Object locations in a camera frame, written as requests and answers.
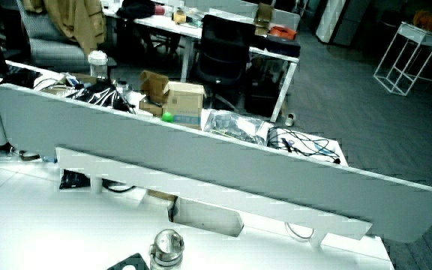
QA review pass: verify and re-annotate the clear disinfectant bottle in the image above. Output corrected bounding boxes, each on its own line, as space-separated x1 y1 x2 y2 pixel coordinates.
148 228 185 270

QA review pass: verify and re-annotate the clear plastic bag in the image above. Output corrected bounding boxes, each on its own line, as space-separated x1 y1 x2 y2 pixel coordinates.
202 108 273 147

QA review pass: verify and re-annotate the long grey divider panel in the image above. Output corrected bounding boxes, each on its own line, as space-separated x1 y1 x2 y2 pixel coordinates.
0 82 432 244

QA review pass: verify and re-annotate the closed cardboard box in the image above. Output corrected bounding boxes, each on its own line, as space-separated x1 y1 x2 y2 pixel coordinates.
161 80 206 131

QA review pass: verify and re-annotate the black computer tower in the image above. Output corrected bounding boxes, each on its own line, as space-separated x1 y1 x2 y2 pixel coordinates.
244 67 281 118

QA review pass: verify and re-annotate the open brown cardboard box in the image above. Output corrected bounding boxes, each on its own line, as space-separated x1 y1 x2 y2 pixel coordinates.
138 70 170 116

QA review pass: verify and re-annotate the white box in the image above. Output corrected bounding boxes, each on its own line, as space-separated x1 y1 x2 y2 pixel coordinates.
167 196 245 239

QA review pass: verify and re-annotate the black office chair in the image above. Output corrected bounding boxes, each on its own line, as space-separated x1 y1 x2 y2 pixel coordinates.
194 13 257 110

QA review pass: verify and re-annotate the white background desk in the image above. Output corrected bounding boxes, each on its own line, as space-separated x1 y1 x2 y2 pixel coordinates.
102 2 300 124

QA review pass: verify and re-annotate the black case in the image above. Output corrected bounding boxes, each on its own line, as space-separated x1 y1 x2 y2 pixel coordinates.
263 34 302 59

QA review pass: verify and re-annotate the black plastic bag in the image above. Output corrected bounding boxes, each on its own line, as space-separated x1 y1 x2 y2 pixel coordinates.
64 79 135 114

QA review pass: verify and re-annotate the orange bag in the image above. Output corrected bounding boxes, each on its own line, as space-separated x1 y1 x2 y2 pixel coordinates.
268 25 299 41

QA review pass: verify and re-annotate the small brown cardboard box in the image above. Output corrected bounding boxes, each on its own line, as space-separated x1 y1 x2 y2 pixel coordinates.
253 2 275 38

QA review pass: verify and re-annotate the clear jar with white lid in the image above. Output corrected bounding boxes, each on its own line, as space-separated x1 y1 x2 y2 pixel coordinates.
87 49 110 80

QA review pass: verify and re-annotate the black marker plate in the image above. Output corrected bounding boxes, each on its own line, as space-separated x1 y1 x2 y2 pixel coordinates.
106 253 151 270

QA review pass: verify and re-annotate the black pouch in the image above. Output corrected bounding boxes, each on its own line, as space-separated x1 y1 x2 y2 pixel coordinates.
58 169 92 191

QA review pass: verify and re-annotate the white cabinet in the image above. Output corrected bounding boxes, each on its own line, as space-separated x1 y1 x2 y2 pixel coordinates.
314 0 371 47

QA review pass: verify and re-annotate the tan coat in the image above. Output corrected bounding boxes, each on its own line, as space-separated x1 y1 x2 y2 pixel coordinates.
22 0 108 56

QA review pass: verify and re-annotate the grey office chair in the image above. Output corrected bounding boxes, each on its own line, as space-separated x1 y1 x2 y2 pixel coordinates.
15 0 118 73

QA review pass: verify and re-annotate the orange bundle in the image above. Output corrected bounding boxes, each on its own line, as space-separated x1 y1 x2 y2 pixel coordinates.
412 10 432 33

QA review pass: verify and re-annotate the tangle of black cables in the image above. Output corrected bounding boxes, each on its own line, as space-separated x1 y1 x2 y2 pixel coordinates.
266 126 342 166

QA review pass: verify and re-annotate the black cable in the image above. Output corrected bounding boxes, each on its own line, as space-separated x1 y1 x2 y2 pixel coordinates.
101 178 137 194

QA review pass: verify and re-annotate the white cable loop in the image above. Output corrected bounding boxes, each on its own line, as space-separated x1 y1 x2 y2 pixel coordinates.
283 222 317 241

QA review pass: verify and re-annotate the white metal frame rack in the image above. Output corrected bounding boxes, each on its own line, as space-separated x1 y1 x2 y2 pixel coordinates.
373 21 432 97

